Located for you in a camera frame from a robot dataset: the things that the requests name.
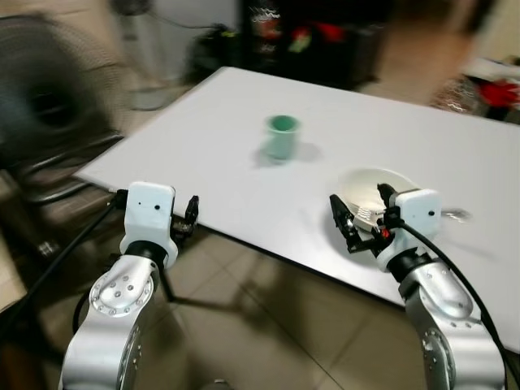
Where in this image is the white plate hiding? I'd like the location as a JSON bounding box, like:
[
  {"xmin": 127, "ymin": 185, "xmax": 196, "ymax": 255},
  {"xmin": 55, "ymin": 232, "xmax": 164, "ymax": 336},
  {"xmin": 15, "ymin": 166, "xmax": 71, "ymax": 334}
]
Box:
[{"xmin": 336, "ymin": 167, "xmax": 418, "ymax": 230}]

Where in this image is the black table leg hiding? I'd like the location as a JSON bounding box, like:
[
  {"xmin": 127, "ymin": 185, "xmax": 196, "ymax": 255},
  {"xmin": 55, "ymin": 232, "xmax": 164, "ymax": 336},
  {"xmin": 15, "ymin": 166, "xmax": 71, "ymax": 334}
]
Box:
[{"xmin": 157, "ymin": 258, "xmax": 178, "ymax": 303}]

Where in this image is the silver fork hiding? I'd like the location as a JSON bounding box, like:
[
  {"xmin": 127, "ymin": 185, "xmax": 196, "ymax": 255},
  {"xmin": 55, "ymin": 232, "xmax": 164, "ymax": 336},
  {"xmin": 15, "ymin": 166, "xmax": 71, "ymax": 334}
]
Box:
[{"xmin": 353, "ymin": 206, "xmax": 473, "ymax": 225}]

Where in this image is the green cup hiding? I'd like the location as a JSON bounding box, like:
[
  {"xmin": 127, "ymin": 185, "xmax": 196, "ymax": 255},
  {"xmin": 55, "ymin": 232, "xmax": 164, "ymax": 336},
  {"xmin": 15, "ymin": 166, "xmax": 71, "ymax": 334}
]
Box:
[{"xmin": 261, "ymin": 114, "xmax": 302, "ymax": 163}]

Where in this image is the black metal chair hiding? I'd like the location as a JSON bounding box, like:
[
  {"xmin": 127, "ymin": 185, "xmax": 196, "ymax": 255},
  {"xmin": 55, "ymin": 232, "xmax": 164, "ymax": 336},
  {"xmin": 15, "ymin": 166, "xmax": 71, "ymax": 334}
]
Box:
[{"xmin": 0, "ymin": 132, "xmax": 124, "ymax": 208}]

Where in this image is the red and white clutter pile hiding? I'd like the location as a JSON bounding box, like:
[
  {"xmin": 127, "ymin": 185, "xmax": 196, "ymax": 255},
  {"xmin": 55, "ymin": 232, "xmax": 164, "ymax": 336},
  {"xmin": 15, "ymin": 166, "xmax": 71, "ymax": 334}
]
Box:
[{"xmin": 433, "ymin": 55, "xmax": 520, "ymax": 124}]

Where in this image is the black bag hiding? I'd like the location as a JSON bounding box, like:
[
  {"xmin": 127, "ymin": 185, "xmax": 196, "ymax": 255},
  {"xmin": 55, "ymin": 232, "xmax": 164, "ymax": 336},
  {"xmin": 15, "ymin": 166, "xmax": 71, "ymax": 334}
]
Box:
[{"xmin": 186, "ymin": 24, "xmax": 243, "ymax": 84}]

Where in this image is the silver trash can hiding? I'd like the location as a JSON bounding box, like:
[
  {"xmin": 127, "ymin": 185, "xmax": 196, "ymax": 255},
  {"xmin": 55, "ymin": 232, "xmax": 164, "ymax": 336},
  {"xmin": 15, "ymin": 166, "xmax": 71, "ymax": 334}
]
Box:
[{"xmin": 112, "ymin": 0, "xmax": 189, "ymax": 111}]

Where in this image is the black cabinet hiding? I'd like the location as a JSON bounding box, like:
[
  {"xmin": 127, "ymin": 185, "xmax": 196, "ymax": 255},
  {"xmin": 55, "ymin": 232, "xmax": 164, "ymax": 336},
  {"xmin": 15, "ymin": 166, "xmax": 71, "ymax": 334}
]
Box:
[{"xmin": 239, "ymin": 0, "xmax": 386, "ymax": 91}]

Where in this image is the black round fan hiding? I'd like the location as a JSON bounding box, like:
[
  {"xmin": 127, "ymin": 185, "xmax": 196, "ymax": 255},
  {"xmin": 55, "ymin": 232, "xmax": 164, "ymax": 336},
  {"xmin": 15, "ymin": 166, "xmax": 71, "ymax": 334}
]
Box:
[{"xmin": 0, "ymin": 15, "xmax": 124, "ymax": 167}]

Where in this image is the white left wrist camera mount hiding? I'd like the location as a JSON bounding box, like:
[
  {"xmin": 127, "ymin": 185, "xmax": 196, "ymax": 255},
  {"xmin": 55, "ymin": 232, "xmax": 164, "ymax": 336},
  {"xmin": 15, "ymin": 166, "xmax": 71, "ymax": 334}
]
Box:
[{"xmin": 121, "ymin": 181, "xmax": 178, "ymax": 251}]

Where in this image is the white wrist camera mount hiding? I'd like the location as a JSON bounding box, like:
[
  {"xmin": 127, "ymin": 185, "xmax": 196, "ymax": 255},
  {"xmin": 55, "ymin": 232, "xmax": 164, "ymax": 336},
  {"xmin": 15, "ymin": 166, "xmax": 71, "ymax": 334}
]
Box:
[
  {"xmin": 121, "ymin": 181, "xmax": 178, "ymax": 251},
  {"xmin": 374, "ymin": 188, "xmax": 443, "ymax": 271}
]

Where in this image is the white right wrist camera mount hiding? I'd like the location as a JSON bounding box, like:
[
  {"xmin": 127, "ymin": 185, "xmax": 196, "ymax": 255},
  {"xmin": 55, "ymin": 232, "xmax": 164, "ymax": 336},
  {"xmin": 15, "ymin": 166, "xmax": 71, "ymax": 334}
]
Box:
[{"xmin": 374, "ymin": 188, "xmax": 443, "ymax": 271}]

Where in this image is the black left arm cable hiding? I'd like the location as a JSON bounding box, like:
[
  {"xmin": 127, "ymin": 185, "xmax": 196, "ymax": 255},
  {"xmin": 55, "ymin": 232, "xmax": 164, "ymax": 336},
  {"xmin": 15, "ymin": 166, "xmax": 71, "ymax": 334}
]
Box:
[{"xmin": 0, "ymin": 190, "xmax": 129, "ymax": 342}]

